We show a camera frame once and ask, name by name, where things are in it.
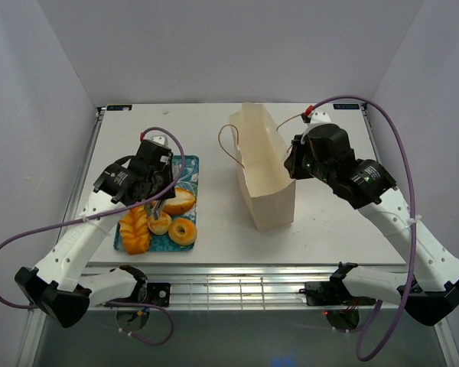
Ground brown paper bag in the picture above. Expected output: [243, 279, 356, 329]
[217, 103, 296, 232]

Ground small round scored roll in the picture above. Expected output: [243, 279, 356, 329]
[148, 212, 172, 235]

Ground metal serving tongs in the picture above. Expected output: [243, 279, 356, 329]
[146, 200, 166, 220]

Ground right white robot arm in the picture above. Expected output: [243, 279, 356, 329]
[284, 123, 459, 326]

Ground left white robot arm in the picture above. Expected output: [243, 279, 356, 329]
[15, 135, 173, 328]

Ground oval split bread loaf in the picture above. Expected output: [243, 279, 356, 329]
[162, 187, 196, 216]

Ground long braided orange bread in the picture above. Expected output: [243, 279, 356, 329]
[119, 206, 151, 255]

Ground fake bagel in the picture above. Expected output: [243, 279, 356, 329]
[168, 218, 197, 246]

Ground right blue table label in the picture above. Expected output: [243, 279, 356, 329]
[333, 103, 360, 110]

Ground blue table label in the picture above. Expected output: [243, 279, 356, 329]
[106, 104, 132, 112]
[333, 103, 360, 110]

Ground left blue table label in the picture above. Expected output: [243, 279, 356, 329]
[106, 104, 132, 112]

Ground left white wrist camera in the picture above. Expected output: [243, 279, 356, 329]
[140, 132, 169, 148]

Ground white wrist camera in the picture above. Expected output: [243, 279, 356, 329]
[140, 132, 169, 148]
[301, 106, 331, 127]

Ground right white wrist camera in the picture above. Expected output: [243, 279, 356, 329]
[301, 106, 331, 127]

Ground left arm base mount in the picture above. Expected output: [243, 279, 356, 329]
[106, 282, 171, 307]

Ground aluminium frame rail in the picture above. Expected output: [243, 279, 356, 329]
[27, 265, 444, 313]

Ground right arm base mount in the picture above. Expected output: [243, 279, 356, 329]
[298, 262, 376, 307]

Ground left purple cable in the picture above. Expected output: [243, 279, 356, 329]
[0, 126, 187, 346]

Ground purple cable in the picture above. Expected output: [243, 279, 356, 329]
[301, 94, 418, 362]
[0, 126, 187, 346]

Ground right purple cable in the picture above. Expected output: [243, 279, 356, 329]
[301, 94, 418, 362]

